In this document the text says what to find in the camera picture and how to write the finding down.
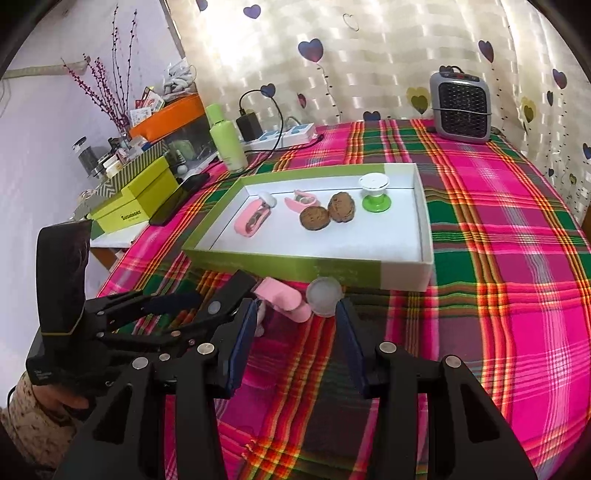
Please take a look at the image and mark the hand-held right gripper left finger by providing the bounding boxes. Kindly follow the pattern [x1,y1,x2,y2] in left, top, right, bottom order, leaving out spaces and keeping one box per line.
[53,299,259,480]

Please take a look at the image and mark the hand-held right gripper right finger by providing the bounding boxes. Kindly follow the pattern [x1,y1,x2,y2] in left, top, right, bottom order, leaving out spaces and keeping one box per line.
[335,300,539,480]

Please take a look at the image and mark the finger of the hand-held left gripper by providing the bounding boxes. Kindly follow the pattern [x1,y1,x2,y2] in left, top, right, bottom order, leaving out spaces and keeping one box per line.
[99,291,204,330]
[104,270,257,356]

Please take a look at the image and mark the pink oblong case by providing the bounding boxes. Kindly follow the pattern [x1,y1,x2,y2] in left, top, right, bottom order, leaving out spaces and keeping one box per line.
[255,277,312,323]

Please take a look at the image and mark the clear round cap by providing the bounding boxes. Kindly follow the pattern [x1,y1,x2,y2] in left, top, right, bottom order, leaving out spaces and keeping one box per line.
[307,277,345,317]

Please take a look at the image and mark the pink clipper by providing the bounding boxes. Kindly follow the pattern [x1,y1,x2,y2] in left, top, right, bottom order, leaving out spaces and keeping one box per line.
[235,196,273,238]

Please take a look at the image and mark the walnut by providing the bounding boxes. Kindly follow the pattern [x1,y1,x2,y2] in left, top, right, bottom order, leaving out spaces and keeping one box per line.
[299,206,331,230]
[328,192,358,222]

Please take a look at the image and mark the small pink clip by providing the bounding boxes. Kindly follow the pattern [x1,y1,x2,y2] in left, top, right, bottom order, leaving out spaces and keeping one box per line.
[284,189,319,213]

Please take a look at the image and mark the green white cardboard box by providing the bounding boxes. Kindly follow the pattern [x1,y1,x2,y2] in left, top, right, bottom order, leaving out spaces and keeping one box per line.
[181,162,435,292]

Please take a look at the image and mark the green white suction cup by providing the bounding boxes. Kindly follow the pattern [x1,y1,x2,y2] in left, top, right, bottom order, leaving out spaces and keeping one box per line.
[359,173,391,213]

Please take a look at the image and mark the person's left forearm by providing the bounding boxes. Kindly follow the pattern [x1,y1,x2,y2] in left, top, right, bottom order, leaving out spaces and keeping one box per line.
[0,369,79,467]

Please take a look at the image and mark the person's left hand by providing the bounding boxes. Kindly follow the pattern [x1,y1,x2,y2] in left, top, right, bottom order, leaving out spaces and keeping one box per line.
[46,390,90,418]

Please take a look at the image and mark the white side table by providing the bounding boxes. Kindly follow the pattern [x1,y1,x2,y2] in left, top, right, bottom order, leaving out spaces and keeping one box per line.
[90,230,139,252]

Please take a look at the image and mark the black smartphone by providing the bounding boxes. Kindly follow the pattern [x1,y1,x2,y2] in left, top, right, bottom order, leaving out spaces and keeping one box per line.
[148,173,209,227]

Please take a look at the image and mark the lime green box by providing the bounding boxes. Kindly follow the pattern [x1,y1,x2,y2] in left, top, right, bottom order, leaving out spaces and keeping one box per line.
[90,156,181,232]

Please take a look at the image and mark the dark glass jar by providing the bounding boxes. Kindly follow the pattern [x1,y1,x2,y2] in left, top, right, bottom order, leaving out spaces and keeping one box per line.
[71,136,100,178]

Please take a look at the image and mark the chevron striped box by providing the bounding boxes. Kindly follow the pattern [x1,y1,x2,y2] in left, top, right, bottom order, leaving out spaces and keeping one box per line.
[95,141,167,199]

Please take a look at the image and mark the green lotion bottle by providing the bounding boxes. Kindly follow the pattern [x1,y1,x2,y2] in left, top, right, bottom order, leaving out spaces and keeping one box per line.
[205,104,249,172]

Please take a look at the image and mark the clear plastic storage box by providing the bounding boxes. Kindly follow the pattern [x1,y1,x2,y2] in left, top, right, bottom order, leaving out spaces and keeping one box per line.
[166,115,218,162]

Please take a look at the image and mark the plaid tablecloth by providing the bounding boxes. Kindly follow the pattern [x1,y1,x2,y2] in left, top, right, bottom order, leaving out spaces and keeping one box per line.
[97,117,591,480]

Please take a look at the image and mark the white power strip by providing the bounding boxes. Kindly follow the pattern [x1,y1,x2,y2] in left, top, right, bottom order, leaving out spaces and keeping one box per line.
[240,124,318,151]

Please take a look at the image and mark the black charger adapter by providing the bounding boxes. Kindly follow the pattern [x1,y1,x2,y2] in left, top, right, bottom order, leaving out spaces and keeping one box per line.
[236,111,262,141]

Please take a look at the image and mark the orange storage tray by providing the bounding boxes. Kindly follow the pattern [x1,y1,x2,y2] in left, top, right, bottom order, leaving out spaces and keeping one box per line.
[128,95,206,141]

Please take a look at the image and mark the pile of paper packets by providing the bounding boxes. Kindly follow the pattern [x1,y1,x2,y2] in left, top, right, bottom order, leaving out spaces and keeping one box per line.
[131,85,167,125]

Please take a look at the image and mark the purple flower branches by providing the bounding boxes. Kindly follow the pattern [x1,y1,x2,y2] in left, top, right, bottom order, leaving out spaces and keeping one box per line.
[62,4,139,134]

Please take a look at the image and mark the grey cloth bundle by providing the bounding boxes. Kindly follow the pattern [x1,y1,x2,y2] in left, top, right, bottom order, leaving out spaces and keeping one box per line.
[164,60,197,95]

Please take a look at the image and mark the heart print curtain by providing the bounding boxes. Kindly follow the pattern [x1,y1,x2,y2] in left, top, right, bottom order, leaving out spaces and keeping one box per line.
[171,0,591,185]

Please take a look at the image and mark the grey space heater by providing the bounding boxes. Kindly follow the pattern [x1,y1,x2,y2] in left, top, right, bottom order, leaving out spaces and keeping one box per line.
[429,67,492,144]

